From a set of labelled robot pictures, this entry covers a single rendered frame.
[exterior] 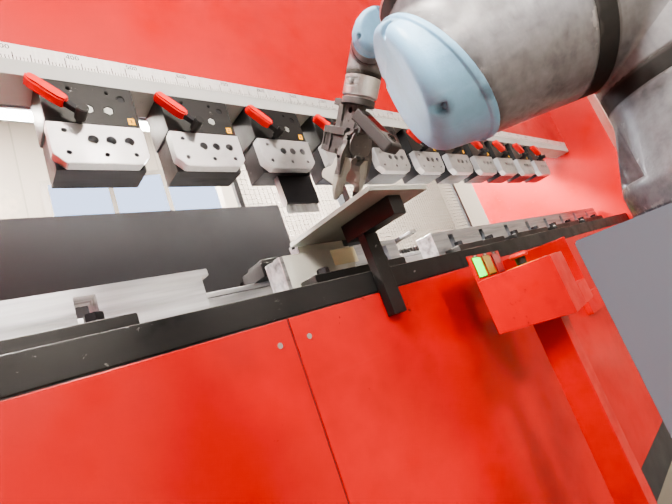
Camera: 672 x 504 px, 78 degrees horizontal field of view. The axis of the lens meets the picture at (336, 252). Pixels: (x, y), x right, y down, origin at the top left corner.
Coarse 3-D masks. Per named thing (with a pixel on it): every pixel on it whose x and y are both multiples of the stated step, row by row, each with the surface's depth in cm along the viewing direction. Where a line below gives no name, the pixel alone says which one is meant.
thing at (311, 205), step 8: (280, 176) 99; (288, 176) 100; (296, 176) 102; (304, 176) 104; (280, 184) 98; (288, 184) 99; (296, 184) 101; (304, 184) 103; (312, 184) 104; (280, 192) 98; (288, 192) 98; (296, 192) 100; (304, 192) 102; (312, 192) 103; (288, 200) 97; (296, 200) 99; (304, 200) 100; (312, 200) 102; (288, 208) 97; (296, 208) 99; (304, 208) 101; (312, 208) 102
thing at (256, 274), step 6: (270, 258) 112; (276, 258) 113; (258, 264) 111; (264, 264) 109; (252, 270) 112; (258, 270) 109; (264, 270) 108; (246, 276) 114; (252, 276) 112; (258, 276) 110; (264, 276) 108; (246, 282) 115; (252, 282) 112; (258, 282) 112
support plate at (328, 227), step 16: (368, 192) 74; (384, 192) 77; (400, 192) 81; (416, 192) 85; (352, 208) 79; (320, 224) 83; (336, 224) 86; (304, 240) 89; (320, 240) 94; (336, 240) 100
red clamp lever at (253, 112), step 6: (246, 108) 92; (252, 108) 91; (252, 114) 92; (258, 114) 92; (264, 114) 93; (258, 120) 93; (264, 120) 93; (270, 120) 93; (264, 126) 94; (270, 126) 94; (276, 126) 95; (282, 126) 95; (276, 132) 95; (282, 132) 94
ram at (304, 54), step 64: (0, 0) 70; (64, 0) 78; (128, 0) 87; (192, 0) 99; (256, 0) 114; (320, 0) 136; (0, 64) 66; (192, 64) 91; (256, 64) 104; (320, 64) 122; (512, 128) 203
